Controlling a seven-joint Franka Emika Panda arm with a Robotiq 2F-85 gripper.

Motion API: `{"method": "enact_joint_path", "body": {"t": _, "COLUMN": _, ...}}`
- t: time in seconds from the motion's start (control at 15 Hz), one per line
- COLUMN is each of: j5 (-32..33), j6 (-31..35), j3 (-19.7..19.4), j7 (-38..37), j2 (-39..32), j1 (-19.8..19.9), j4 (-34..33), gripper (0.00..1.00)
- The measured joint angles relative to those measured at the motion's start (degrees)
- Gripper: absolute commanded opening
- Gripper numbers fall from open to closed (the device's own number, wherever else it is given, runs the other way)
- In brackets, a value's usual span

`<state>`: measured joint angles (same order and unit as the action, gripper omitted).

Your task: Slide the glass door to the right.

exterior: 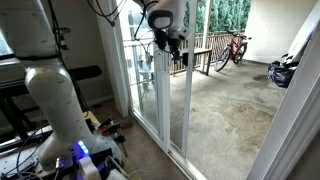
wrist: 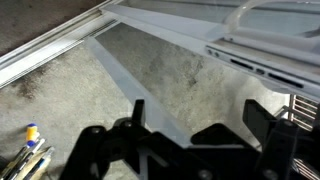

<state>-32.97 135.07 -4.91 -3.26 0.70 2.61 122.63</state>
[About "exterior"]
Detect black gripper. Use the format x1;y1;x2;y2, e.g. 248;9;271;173
154;29;190;67

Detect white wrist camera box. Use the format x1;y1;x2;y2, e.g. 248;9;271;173
173;26;194;42

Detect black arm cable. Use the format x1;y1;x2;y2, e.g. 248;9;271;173
133;0;159;44

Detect black bag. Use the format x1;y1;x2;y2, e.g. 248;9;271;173
267;60;298;89

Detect wooden balcony railing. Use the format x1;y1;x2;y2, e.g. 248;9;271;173
169;29;246;74

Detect black tripod mount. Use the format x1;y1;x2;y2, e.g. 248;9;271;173
46;0;73;53

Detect black padded bench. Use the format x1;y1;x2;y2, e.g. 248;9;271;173
0;64;103;141

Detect round patio table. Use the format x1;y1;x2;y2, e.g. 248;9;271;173
138;68;158;91

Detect white plastic box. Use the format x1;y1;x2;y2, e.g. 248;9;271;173
78;155;102;180
105;168;129;180

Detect white patio post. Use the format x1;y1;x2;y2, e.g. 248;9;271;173
201;0;213;73

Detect black overhead cable loop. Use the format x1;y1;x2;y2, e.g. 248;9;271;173
87;0;128;28

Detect wooden patio bench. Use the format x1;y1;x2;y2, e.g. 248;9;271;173
193;47;213;77

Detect black base cables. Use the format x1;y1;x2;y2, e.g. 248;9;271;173
14;126;46;180

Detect white surfboard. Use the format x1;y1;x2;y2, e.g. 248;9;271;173
287;0;320;64

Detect grey robot mounting table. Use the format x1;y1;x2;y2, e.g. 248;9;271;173
0;111;134;180

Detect grey screen door frame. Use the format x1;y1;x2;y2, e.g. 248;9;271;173
180;0;198;158

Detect red black bar clamp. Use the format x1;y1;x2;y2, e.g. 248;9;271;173
97;115;116;132
101;123;129;158

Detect red bicycle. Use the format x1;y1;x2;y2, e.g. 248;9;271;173
214;30;253;73

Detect small potted plant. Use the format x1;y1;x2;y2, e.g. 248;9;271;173
144;51;154;66

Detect green hedge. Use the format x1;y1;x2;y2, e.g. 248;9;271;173
184;0;253;34

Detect white thin cable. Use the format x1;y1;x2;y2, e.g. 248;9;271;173
106;155;154;180

